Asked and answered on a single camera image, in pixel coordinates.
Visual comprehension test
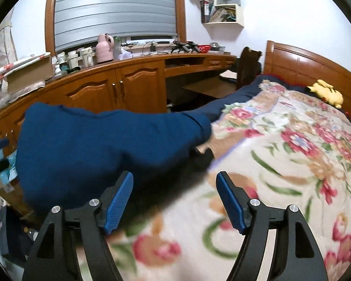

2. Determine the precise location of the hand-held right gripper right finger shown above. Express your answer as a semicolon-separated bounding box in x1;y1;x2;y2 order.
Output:
216;171;329;281

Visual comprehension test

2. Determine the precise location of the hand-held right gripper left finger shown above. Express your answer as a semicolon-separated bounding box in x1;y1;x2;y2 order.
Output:
22;171;134;281

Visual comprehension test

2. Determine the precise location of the blue suit jacket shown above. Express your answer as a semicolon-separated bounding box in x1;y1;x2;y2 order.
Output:
15;102;215;215

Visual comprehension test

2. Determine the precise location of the floral blanket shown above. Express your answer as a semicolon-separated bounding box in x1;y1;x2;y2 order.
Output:
75;80;351;281

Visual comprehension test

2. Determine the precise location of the cardboard box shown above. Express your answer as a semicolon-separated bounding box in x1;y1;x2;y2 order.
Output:
5;52;54;93

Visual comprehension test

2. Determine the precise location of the white juicer set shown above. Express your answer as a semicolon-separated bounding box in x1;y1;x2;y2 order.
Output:
56;46;95;71

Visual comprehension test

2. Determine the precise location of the wooden desk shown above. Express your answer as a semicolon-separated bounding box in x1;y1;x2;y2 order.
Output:
0;51;238;160

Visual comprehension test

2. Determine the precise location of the dark wooden chair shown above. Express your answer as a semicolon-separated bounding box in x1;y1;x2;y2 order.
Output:
236;46;264;91

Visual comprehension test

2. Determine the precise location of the pink jug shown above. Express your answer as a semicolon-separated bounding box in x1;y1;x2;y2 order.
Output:
95;33;115;64

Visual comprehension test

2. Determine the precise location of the yellow plush toy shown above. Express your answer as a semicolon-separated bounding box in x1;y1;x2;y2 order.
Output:
306;79;344;109

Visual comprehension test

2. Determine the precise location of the wooden bed headboard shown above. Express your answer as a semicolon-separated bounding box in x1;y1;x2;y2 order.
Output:
263;40;351;95

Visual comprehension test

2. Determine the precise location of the black gadget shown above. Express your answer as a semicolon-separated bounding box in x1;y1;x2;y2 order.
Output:
172;40;200;54

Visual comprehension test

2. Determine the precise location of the grey window blind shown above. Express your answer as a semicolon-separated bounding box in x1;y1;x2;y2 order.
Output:
54;0;178;53

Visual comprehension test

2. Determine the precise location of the stack of leaning magazines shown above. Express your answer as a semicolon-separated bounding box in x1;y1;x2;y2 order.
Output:
211;5;237;23

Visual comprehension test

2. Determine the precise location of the row of upright books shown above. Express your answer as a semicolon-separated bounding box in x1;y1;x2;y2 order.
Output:
201;0;211;23

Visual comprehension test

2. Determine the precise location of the white wall shelf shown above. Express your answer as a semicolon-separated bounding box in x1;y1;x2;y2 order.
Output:
200;0;245;27

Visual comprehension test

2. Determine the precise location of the wooden window frame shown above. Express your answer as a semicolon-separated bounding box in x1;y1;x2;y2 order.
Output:
45;0;188;55

